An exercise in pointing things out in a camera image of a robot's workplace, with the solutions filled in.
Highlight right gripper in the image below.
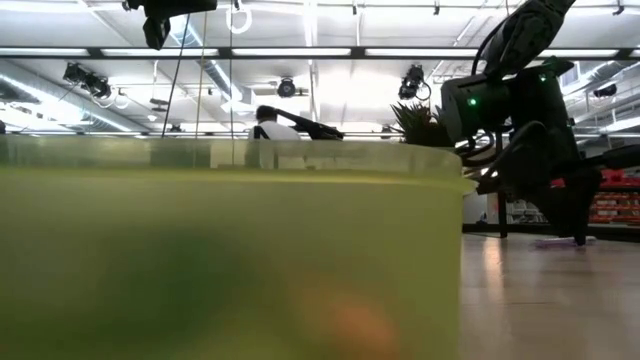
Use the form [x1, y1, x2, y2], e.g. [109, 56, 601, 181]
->
[499, 119, 640, 246]

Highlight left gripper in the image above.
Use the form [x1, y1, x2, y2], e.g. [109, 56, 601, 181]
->
[124, 0, 219, 51]

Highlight yellow translucent pencil box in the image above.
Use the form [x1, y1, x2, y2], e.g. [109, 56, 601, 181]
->
[0, 133, 480, 360]

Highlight red storage bins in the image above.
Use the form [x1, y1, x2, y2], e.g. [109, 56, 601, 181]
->
[549, 168, 640, 225]

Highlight person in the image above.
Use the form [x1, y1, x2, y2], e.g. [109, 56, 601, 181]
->
[246, 103, 304, 142]

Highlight potted succulent plant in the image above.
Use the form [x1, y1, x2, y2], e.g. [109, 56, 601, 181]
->
[389, 100, 455, 149]

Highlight black metal table frame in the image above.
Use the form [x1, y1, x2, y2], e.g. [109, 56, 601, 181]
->
[462, 222, 640, 245]

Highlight white hanging cable ring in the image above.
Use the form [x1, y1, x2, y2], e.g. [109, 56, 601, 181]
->
[225, 3, 254, 36]

